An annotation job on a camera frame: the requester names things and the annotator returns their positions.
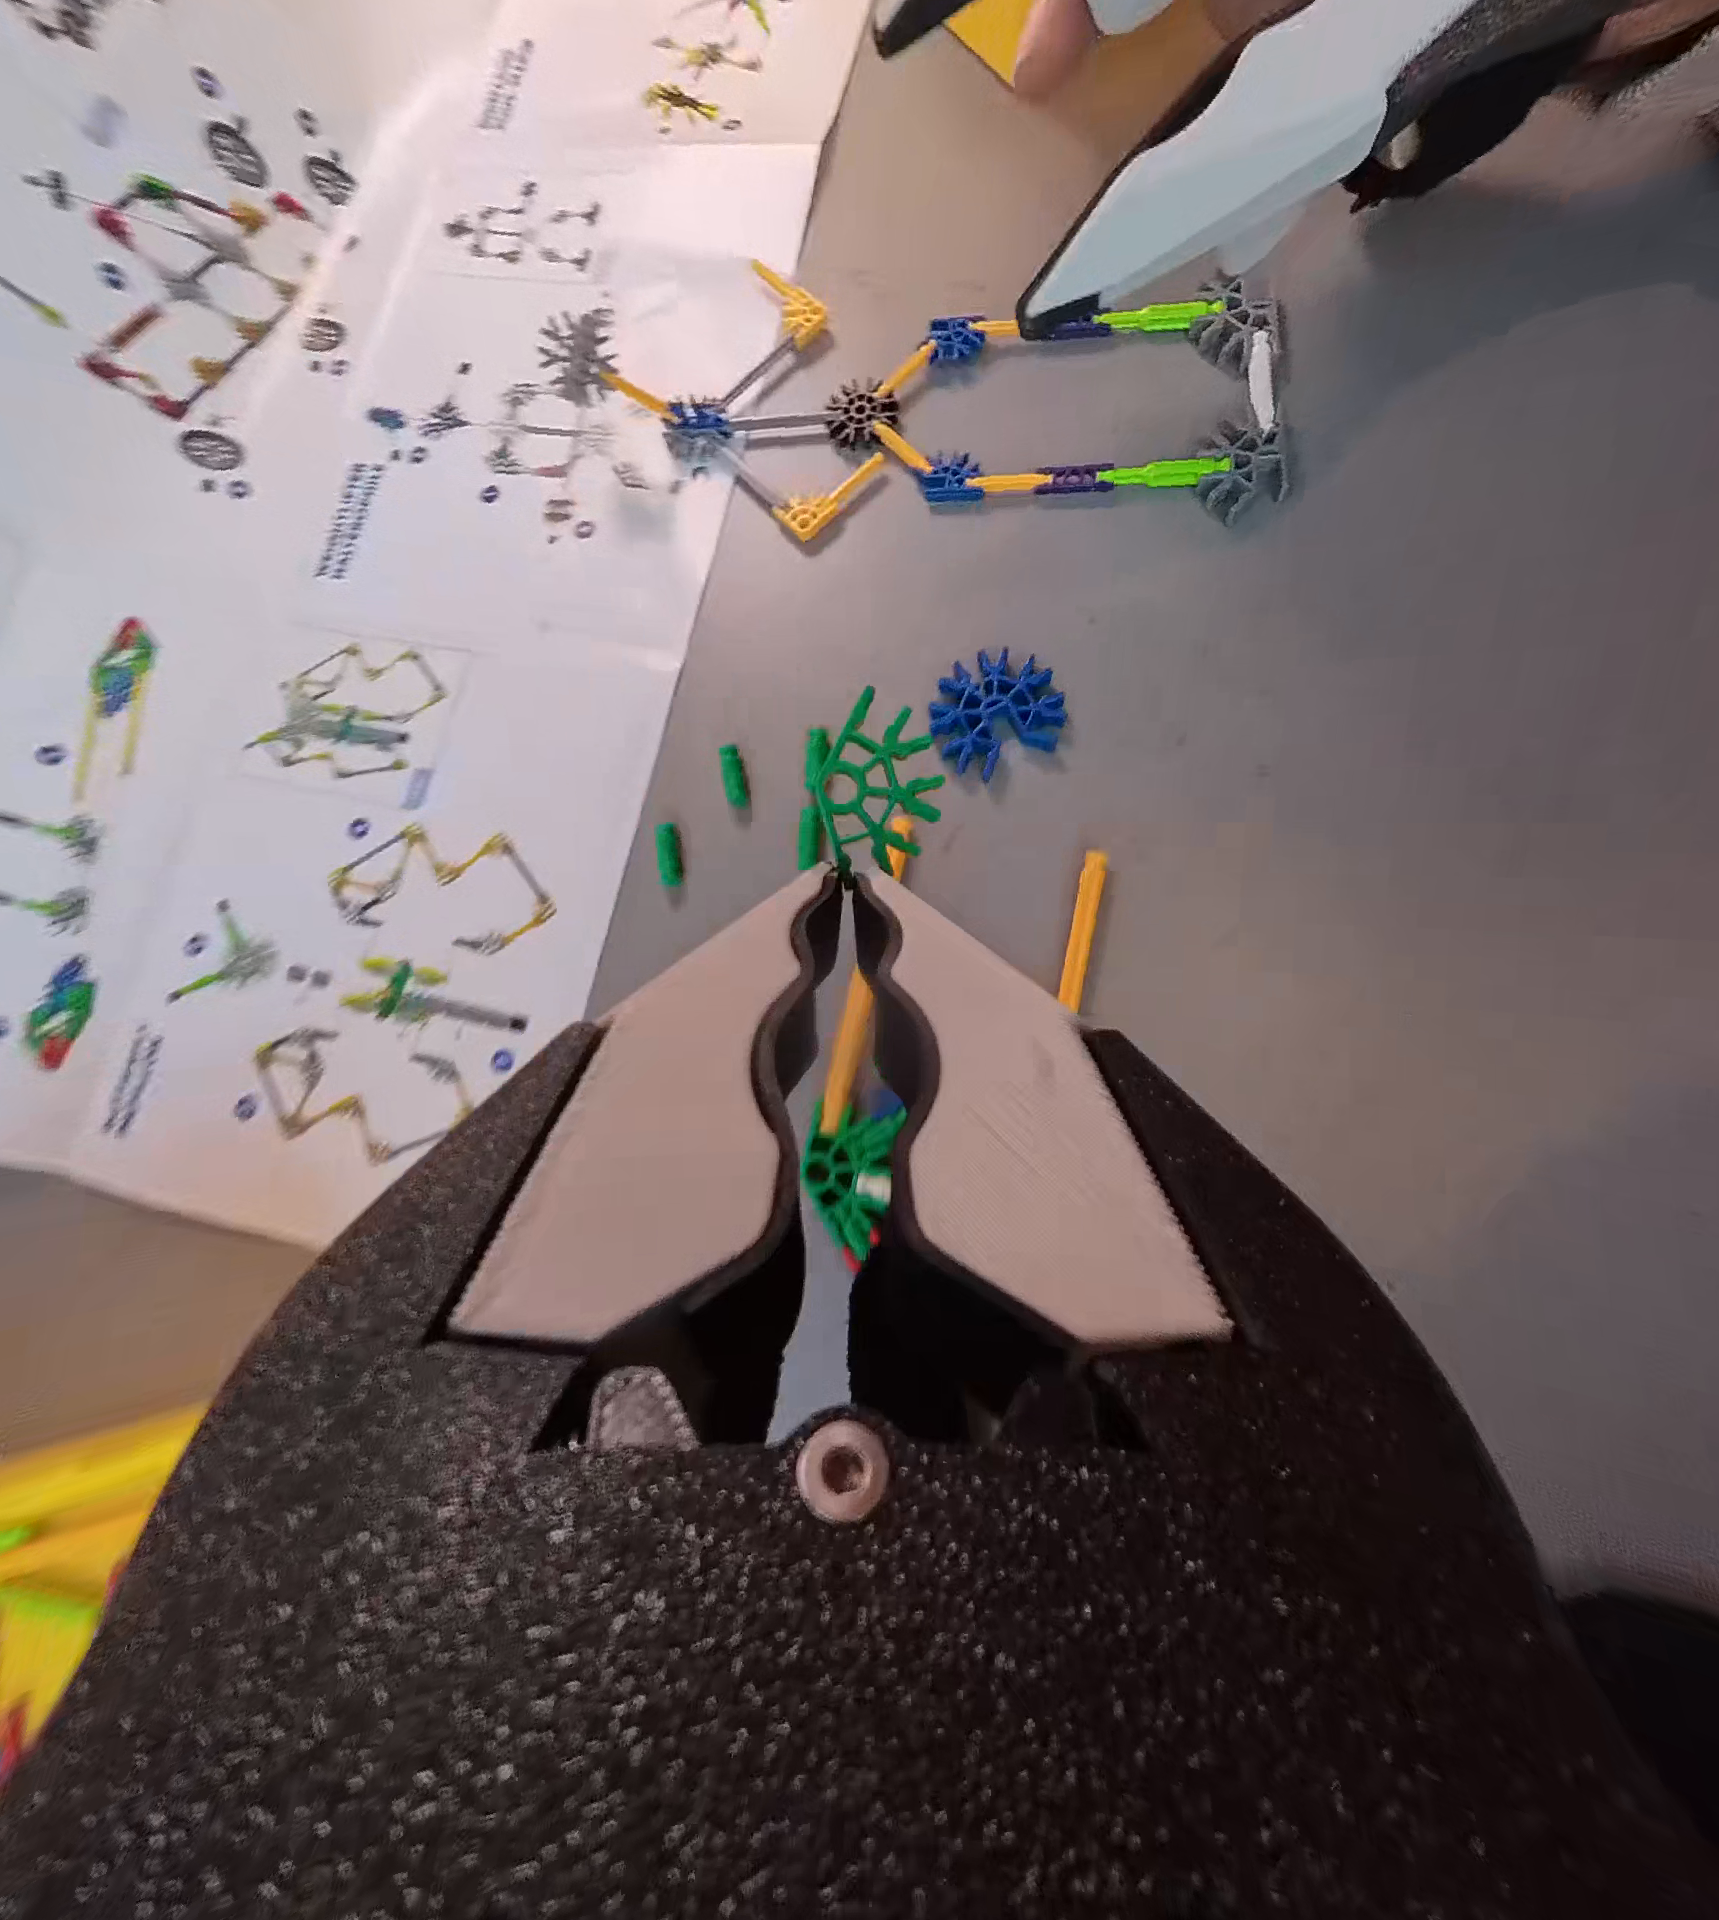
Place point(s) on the colourful toy rod figure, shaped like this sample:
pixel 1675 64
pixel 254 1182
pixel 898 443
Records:
pixel 860 413

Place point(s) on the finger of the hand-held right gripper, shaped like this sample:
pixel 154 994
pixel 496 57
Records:
pixel 912 19
pixel 1249 151

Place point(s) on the person's right hand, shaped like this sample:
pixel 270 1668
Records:
pixel 1058 45

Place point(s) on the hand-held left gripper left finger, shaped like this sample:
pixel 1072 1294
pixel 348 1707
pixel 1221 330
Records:
pixel 634 1185

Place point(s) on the green fan toy connector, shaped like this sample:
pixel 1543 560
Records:
pixel 836 1179
pixel 844 832

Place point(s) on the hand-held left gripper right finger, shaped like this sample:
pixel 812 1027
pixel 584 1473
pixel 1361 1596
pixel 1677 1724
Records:
pixel 1054 1185

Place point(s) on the grey desk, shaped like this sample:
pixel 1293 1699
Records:
pixel 1399 901

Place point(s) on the long yellow toy rod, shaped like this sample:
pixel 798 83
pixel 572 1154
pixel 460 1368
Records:
pixel 848 1051
pixel 1082 931

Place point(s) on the white instruction sheet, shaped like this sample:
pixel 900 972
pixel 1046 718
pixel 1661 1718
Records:
pixel 604 720

